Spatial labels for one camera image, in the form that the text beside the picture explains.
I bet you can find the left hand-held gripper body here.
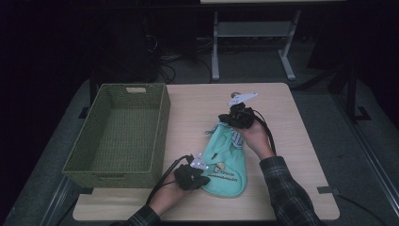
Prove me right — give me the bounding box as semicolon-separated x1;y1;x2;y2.
173;153;211;191

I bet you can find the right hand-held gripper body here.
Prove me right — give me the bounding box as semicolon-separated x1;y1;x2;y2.
223;91;259;130

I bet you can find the mint green striped garment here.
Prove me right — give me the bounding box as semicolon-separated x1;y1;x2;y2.
200;120;248;199

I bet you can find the green woven basket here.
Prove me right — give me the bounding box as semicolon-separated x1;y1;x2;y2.
61;82;171;189

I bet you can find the person's right hand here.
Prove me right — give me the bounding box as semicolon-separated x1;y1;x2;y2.
237;119;277;161

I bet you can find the person's left hand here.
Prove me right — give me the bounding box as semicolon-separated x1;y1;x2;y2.
148;170;193;218

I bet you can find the black metal stand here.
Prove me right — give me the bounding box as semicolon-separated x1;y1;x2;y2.
291;60;373;124

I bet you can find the right hand-held gripper black cable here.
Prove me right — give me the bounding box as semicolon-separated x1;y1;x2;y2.
251;108;278;156

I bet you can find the tangle of floor cables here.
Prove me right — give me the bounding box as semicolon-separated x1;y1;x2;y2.
147;33;215;85

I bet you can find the white metal stand frame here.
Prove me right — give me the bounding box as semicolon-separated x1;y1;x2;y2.
210;8;303;82

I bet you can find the black floor bracket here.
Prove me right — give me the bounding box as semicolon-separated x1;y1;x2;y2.
77;106;90;120

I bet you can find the black floor cable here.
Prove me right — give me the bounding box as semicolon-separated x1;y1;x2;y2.
337;194;389;226

